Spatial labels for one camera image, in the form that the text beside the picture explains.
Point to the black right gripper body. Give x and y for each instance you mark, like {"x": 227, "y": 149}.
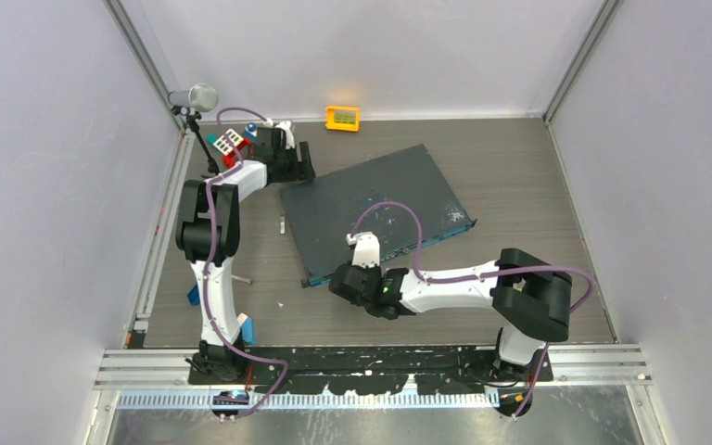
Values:
{"x": 375, "y": 269}

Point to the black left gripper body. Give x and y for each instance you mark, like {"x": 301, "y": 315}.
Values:
{"x": 291, "y": 170}

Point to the dark grey network switch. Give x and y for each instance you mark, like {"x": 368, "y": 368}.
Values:
{"x": 403, "y": 198}

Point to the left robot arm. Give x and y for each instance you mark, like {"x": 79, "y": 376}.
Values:
{"x": 208, "y": 233}

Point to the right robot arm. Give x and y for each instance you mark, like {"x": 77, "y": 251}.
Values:
{"x": 533, "y": 298}

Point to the blue white toy brick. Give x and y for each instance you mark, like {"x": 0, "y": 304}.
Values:
{"x": 251, "y": 131}

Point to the white window toy brick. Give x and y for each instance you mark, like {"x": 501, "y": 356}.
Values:
{"x": 227, "y": 142}

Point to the silver SFP module front left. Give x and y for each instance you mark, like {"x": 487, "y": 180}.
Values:
{"x": 242, "y": 279}

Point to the blue white wedge block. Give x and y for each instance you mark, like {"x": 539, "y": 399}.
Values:
{"x": 246, "y": 328}

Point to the blue toy block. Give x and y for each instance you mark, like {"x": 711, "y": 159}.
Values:
{"x": 193, "y": 296}

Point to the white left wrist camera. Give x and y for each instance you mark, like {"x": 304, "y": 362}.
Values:
{"x": 286, "y": 127}

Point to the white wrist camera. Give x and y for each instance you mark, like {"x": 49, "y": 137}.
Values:
{"x": 365, "y": 249}
{"x": 286, "y": 127}

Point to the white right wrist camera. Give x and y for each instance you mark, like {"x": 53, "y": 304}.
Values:
{"x": 365, "y": 249}

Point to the red toy brick frame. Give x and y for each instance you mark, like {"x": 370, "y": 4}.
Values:
{"x": 231, "y": 156}

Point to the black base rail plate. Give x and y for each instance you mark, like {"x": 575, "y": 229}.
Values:
{"x": 435, "y": 370}

